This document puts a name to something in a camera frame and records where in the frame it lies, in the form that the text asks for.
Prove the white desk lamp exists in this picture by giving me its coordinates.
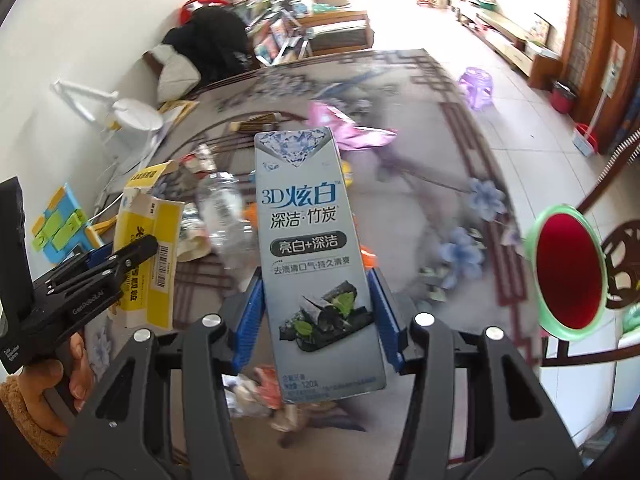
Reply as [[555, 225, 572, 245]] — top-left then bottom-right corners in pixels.
[[51, 79, 166, 147]]

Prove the red bin with green rim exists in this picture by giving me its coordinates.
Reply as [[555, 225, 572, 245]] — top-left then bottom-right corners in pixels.
[[523, 203, 609, 342]]

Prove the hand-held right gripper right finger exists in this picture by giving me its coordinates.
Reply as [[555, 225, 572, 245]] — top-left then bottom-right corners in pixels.
[[367, 267, 586, 480]]

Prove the yellow paper envelope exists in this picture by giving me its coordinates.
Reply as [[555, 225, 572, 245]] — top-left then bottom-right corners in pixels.
[[159, 100, 199, 127]]

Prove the pink foil wrapper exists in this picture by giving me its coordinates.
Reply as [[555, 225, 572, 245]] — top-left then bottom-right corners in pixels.
[[305, 101, 399, 152]]

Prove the purple plastic stool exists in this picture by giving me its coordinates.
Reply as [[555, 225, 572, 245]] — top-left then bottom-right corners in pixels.
[[457, 66, 494, 112]]

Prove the floral printed table cover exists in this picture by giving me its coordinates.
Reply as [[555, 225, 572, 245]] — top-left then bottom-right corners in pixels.
[[82, 49, 547, 480]]

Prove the long low TV cabinet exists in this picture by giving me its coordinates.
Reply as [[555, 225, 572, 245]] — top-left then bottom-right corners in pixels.
[[456, 0, 552, 87]]

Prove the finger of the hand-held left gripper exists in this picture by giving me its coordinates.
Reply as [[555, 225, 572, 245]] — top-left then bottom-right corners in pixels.
[[34, 236, 161, 295], [50, 242, 116, 281]]

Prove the black clothing pile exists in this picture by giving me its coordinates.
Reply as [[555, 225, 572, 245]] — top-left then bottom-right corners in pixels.
[[164, 9, 254, 87]]

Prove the red dustpan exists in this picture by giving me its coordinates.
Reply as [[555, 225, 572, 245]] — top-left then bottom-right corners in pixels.
[[571, 122, 599, 157]]

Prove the grey toothpaste box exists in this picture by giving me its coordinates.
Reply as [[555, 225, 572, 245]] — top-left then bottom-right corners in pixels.
[[254, 127, 387, 404]]

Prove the pile of picture books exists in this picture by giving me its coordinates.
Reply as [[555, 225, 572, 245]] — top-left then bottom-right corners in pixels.
[[244, 0, 317, 67]]

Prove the white appliance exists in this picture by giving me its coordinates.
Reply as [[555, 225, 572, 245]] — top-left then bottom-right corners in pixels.
[[616, 305, 640, 413]]

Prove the crumpled plastic wrapper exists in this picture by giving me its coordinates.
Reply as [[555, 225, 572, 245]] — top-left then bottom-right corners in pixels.
[[224, 364, 372, 434]]

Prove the person's left hand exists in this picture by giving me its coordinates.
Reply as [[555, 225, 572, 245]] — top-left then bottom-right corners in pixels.
[[22, 332, 96, 436]]

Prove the clear plastic bottle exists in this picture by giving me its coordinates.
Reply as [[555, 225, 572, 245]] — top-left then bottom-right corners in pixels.
[[194, 171, 262, 272]]

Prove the framed picture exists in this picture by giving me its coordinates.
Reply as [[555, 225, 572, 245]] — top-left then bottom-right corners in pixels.
[[526, 14, 552, 47]]

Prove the white pillow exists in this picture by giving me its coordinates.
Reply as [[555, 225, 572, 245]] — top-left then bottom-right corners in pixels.
[[151, 44, 202, 104]]

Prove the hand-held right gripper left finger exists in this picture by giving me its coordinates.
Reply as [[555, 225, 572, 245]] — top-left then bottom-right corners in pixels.
[[52, 277, 266, 480]]

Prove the brown flat box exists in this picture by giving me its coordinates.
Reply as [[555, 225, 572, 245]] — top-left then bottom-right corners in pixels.
[[230, 114, 282, 134]]

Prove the person's left forearm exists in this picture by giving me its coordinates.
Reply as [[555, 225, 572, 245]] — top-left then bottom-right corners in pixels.
[[0, 372, 63, 468]]

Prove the white spiral cord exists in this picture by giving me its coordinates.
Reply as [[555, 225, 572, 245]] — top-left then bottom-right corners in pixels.
[[596, 129, 640, 182]]

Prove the yellow medicine box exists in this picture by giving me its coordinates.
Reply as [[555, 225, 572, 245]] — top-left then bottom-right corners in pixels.
[[107, 160, 187, 332]]

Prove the wooden low cabinet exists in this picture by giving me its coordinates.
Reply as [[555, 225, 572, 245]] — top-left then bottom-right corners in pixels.
[[295, 10, 374, 57]]

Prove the blue and green plastic toy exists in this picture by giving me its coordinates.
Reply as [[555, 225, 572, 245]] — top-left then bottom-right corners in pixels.
[[30, 184, 102, 267]]

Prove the red cloth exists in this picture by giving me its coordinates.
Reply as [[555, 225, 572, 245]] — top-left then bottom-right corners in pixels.
[[179, 0, 227, 23]]

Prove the dark wooden chair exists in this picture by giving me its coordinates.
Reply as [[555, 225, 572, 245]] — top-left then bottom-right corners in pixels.
[[540, 130, 640, 401]]

